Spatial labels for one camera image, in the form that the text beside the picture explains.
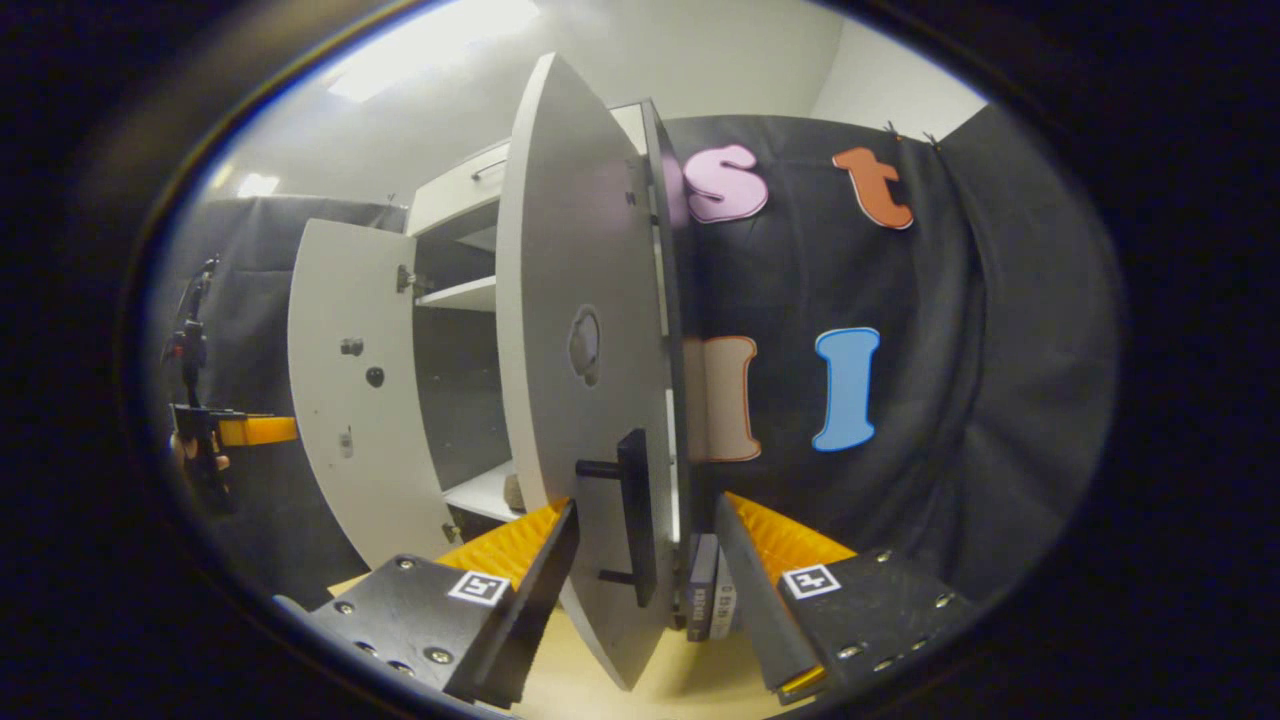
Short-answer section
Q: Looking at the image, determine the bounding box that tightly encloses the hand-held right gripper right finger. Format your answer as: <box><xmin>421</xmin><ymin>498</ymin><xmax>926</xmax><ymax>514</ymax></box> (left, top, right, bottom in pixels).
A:
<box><xmin>714</xmin><ymin>490</ymin><xmax>976</xmax><ymax>706</ymax></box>

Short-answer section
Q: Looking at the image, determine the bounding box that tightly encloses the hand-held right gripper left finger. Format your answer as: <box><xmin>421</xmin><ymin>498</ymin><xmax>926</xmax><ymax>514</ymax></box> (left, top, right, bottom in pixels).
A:
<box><xmin>305</xmin><ymin>498</ymin><xmax>581</xmax><ymax>709</ymax></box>

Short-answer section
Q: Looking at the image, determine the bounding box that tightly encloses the white door with camera sticker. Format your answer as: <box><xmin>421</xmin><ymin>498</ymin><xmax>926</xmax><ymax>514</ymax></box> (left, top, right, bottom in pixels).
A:
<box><xmin>288</xmin><ymin>218</ymin><xmax>451</xmax><ymax>571</ymax></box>

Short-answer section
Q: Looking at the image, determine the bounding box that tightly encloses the white shoe cabinet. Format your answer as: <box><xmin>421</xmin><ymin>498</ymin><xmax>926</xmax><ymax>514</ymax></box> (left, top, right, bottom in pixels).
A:
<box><xmin>405</xmin><ymin>98</ymin><xmax>693</xmax><ymax>631</ymax></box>

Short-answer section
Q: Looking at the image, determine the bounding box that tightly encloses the white door with headphone sticker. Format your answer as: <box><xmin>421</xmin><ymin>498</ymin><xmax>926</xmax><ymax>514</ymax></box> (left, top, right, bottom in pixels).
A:
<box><xmin>497</xmin><ymin>52</ymin><xmax>691</xmax><ymax>691</ymax></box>

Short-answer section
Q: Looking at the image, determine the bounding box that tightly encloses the white cabinet shelf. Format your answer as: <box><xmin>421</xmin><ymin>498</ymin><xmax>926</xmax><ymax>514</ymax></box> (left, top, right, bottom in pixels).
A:
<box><xmin>415</xmin><ymin>275</ymin><xmax>498</xmax><ymax>313</ymax></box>

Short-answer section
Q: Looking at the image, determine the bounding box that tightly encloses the white cabinet drawer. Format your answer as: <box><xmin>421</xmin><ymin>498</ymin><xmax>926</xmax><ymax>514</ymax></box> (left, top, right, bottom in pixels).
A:
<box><xmin>408</xmin><ymin>100</ymin><xmax>651</xmax><ymax>236</ymax></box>

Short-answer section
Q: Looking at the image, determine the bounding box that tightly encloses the white book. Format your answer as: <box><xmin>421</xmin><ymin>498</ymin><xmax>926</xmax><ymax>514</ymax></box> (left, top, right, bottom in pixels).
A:
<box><xmin>710</xmin><ymin>575</ymin><xmax>741</xmax><ymax>641</ymax></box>

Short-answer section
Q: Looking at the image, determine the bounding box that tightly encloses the dark grey book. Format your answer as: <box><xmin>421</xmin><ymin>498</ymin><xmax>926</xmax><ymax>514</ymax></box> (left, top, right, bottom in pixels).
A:
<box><xmin>685</xmin><ymin>533</ymin><xmax>721</xmax><ymax>641</ymax></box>

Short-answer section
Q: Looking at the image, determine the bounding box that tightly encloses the dark tripod stand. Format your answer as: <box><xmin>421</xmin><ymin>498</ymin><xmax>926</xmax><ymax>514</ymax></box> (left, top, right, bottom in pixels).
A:
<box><xmin>160</xmin><ymin>255</ymin><xmax>221</xmax><ymax>401</ymax></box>

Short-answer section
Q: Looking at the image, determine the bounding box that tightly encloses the black backdrop cloth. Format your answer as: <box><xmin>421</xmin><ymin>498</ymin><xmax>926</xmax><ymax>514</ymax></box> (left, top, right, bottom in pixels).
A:
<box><xmin>150</xmin><ymin>195</ymin><xmax>406</xmax><ymax>611</ymax></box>
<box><xmin>660</xmin><ymin>105</ymin><xmax>1121</xmax><ymax>601</ymax></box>

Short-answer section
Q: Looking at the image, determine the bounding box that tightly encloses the black door handle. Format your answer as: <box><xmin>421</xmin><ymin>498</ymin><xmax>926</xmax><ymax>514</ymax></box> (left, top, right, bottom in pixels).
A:
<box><xmin>577</xmin><ymin>428</ymin><xmax>658</xmax><ymax>608</ymax></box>

